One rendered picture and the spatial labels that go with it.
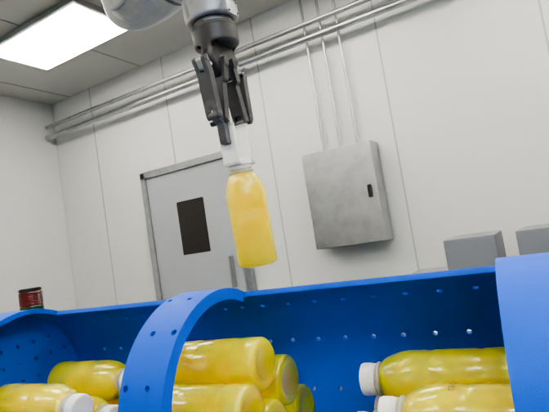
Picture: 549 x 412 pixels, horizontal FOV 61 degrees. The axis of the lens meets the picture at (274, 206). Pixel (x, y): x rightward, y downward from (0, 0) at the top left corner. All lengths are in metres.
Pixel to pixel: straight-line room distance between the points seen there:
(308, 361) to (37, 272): 5.44
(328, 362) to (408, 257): 3.22
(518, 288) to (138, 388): 0.40
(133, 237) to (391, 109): 3.12
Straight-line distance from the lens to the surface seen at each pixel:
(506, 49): 3.96
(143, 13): 0.93
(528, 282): 0.47
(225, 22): 0.80
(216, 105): 0.74
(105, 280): 5.89
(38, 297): 1.52
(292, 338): 0.76
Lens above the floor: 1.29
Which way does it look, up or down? 4 degrees up
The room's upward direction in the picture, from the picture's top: 9 degrees counter-clockwise
